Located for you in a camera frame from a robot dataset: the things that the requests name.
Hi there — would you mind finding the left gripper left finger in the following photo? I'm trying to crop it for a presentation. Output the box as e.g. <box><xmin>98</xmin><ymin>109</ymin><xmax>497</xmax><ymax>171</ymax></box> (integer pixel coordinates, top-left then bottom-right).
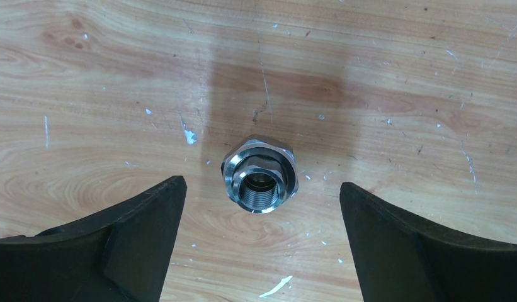
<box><xmin>0</xmin><ymin>176</ymin><xmax>187</xmax><ymax>301</ymax></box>

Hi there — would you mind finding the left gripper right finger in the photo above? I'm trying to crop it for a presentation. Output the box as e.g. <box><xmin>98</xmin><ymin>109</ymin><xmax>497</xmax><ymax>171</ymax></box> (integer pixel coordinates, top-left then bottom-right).
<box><xmin>339</xmin><ymin>182</ymin><xmax>517</xmax><ymax>301</ymax></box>

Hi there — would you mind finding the steel threaded pipe fitting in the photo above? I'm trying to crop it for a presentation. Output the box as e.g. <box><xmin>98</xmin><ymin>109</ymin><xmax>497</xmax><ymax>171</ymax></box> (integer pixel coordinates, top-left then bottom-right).
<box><xmin>220</xmin><ymin>134</ymin><xmax>299</xmax><ymax>214</ymax></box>

